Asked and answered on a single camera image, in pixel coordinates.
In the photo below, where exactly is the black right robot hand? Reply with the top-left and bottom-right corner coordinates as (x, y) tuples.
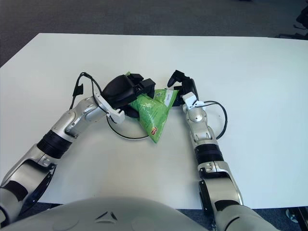
(167, 69), (205, 110)

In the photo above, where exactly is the white plate with black rim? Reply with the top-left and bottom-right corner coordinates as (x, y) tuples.
(107, 113), (151, 140)

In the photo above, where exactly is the grey robot torso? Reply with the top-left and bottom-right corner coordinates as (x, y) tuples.
(0, 196), (212, 231)

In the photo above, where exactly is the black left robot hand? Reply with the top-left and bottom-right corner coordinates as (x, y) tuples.
(93, 72), (156, 123)

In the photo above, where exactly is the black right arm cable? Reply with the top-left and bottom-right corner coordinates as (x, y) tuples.
(202, 100), (228, 140)

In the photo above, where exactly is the green snack bag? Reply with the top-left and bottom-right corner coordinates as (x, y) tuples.
(125, 71), (180, 144)

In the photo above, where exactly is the black table leg with foot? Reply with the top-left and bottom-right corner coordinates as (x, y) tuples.
(285, 206), (308, 223)

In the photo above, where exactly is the black office chair base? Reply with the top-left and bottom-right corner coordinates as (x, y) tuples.
(275, 6), (308, 40)

